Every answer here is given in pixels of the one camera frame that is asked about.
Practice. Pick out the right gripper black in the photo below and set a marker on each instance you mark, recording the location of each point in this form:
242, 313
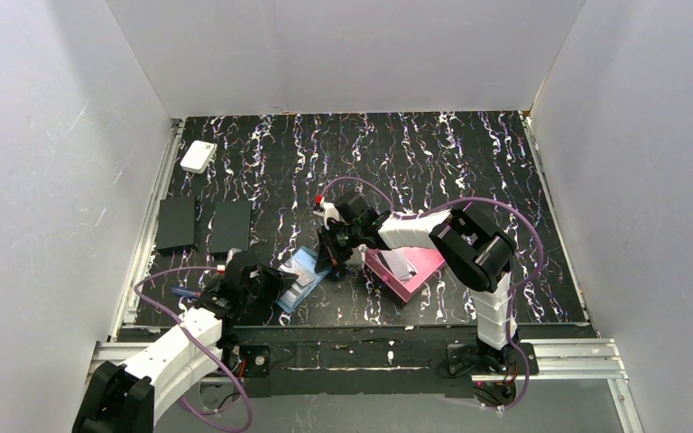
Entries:
331, 246

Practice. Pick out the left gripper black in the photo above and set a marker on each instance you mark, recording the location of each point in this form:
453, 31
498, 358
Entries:
272, 282

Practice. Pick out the credit card with stripe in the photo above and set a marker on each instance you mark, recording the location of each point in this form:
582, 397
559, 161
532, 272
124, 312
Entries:
306, 273

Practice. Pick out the blue card holder wallet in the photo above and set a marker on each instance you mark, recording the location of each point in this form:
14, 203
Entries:
290, 300

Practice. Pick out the pink plastic box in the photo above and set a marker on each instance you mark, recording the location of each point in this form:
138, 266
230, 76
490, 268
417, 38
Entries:
428, 262

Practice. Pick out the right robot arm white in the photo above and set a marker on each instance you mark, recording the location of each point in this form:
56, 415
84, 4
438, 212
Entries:
478, 252

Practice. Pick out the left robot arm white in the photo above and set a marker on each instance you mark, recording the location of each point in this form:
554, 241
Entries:
132, 396

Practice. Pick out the credit card in pink box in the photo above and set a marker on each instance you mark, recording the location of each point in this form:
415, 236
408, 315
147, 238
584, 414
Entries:
398, 264

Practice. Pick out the black box near left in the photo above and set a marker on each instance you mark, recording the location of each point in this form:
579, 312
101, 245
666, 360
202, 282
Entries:
230, 226

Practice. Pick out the black box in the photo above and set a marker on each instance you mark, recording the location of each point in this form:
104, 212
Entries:
176, 229
230, 226

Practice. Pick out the blue red pen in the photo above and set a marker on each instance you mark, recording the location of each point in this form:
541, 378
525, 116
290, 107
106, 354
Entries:
185, 293

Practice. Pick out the black box far left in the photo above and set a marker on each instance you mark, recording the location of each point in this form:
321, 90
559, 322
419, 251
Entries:
176, 229

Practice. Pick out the white small device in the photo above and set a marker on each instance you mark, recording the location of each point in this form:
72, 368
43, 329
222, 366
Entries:
197, 157

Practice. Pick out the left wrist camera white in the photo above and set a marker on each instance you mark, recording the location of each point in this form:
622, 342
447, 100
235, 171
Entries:
224, 259

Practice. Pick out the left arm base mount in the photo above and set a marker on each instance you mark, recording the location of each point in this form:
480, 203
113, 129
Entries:
243, 362

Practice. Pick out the aluminium frame rail left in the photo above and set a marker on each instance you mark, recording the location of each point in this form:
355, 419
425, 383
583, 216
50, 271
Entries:
126, 310

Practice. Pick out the aluminium frame rail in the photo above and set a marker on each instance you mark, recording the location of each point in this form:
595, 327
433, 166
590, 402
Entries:
126, 310
583, 358

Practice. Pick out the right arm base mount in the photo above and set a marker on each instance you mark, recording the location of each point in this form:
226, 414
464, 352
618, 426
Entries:
494, 374

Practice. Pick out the aluminium frame rail front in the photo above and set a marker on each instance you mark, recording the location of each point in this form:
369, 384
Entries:
583, 358

